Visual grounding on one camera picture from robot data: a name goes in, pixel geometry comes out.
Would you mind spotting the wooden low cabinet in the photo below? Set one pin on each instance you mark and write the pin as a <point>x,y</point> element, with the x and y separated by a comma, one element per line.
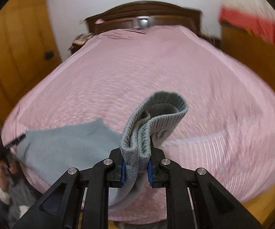
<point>251,50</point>

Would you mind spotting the grey fleece pants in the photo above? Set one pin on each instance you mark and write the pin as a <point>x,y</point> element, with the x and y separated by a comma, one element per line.
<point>49,153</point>

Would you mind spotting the pink floral bedspread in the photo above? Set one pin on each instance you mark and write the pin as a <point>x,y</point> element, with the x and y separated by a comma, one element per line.
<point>229,128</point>

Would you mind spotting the dark wooden headboard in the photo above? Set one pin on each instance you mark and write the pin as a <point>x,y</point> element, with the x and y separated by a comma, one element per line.
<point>143,14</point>

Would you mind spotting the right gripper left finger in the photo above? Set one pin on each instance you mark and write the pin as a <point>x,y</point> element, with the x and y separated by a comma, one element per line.
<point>78,199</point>

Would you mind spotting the wooden wardrobe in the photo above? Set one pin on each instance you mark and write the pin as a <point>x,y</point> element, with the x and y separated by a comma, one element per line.
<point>25,35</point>

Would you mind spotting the cream and red curtain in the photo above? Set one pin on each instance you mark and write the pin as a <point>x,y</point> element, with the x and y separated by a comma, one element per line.
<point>255,16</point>

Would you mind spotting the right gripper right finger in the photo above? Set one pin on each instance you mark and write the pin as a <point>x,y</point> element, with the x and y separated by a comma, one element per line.
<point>196,199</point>

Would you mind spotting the pink item on headboard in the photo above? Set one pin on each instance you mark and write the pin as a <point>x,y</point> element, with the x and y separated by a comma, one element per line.
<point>99,21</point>

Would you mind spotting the grey fleece left sleeve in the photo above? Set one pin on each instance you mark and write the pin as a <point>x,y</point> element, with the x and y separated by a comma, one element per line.
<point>15,202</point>

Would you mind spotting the clothes pile on nightstand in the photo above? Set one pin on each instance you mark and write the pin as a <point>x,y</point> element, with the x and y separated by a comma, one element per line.
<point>79,41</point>

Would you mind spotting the person's left hand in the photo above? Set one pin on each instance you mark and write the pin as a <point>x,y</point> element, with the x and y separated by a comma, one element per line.
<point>6,172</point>

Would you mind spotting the black wardrobe door knob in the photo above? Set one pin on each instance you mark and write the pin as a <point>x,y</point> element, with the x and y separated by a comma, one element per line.
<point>48,55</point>

